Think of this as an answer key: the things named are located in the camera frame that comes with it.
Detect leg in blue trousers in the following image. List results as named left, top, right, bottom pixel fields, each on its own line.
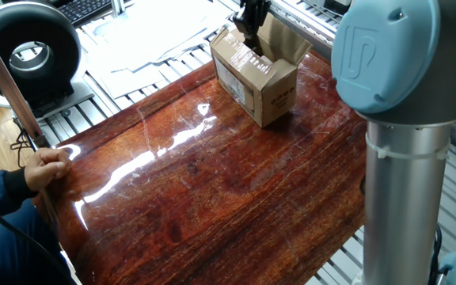
left=0, top=199, right=77, bottom=285

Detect grey metal fan base plate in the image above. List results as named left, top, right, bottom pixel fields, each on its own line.
left=12, top=78, right=97, bottom=123

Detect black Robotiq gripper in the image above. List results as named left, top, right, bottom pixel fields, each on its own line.
left=232, top=0, right=272, bottom=55

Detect wood grain table mat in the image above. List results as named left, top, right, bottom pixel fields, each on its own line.
left=33, top=50, right=368, bottom=285

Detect brown wooden pole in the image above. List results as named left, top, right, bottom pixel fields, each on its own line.
left=0, top=15, right=51, bottom=150

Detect person's bare hand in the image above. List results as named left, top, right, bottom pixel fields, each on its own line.
left=24, top=147, right=73, bottom=193

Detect brown cardboard box with label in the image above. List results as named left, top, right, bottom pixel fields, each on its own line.
left=209, top=13, right=314, bottom=128

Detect short aluminium profile post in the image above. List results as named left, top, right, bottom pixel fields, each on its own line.
left=111, top=0, right=127, bottom=19

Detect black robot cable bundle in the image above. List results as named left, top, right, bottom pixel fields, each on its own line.
left=428, top=223, right=443, bottom=285

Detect black cable loop on floor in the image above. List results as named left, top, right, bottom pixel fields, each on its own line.
left=9, top=118, right=37, bottom=162

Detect black computer keyboard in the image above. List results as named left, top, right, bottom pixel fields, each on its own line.
left=55, top=0, right=115, bottom=28

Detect white paper pile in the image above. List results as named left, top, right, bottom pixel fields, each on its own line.
left=78, top=0, right=237, bottom=76

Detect white paper sheet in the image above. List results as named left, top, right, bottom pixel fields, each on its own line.
left=100, top=63, right=168, bottom=100

